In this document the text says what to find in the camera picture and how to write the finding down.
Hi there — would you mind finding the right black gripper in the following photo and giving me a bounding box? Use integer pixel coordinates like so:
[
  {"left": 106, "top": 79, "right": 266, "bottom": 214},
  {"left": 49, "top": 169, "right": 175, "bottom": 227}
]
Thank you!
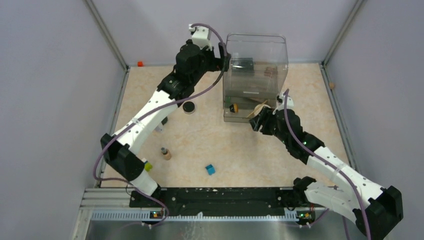
[{"left": 249, "top": 105, "right": 290, "bottom": 145}]

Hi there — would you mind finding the thin wooden makeup brush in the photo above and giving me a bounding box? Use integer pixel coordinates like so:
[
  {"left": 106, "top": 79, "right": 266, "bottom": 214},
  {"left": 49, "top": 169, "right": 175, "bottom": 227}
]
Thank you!
[{"left": 247, "top": 100, "right": 268, "bottom": 118}]

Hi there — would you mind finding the clear acrylic makeup organizer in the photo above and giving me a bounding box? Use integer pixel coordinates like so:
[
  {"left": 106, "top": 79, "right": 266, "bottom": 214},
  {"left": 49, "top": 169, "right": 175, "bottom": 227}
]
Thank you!
[{"left": 223, "top": 33, "right": 289, "bottom": 123}]

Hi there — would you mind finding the black round compact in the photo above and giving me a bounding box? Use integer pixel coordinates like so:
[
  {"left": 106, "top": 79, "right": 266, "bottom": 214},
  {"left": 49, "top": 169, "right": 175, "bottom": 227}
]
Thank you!
[{"left": 182, "top": 101, "right": 196, "bottom": 115}]

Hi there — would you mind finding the blue toy brick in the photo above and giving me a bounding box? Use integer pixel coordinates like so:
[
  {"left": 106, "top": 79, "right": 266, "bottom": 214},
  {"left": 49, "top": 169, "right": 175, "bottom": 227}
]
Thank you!
[{"left": 205, "top": 164, "right": 216, "bottom": 176}]

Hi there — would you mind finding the foundation bottle black cap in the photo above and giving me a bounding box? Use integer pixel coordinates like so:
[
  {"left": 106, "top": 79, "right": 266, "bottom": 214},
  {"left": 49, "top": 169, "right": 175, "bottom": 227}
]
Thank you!
[{"left": 160, "top": 147, "right": 172, "bottom": 161}]

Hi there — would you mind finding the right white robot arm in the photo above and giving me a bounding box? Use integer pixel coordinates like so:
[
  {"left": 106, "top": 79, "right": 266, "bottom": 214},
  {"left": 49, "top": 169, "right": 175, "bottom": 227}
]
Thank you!
[{"left": 249, "top": 105, "right": 404, "bottom": 240}]

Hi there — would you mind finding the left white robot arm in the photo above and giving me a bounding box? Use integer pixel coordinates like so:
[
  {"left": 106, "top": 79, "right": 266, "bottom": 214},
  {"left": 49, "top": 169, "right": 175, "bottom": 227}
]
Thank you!
[{"left": 97, "top": 23, "right": 231, "bottom": 208}]

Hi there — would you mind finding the dark green round disc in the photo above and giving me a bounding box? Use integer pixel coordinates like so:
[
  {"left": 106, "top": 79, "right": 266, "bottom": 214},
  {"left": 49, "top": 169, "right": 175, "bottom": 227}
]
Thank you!
[{"left": 161, "top": 117, "right": 168, "bottom": 125}]

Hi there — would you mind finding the green white toy brick stack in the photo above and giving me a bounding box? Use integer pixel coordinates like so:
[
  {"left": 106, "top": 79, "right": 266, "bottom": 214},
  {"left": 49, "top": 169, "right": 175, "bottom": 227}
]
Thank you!
[{"left": 144, "top": 161, "right": 153, "bottom": 172}]

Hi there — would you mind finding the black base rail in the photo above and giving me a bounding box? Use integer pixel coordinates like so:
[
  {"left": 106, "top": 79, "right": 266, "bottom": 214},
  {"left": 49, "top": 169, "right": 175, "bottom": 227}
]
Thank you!
[{"left": 129, "top": 187, "right": 305, "bottom": 217}]

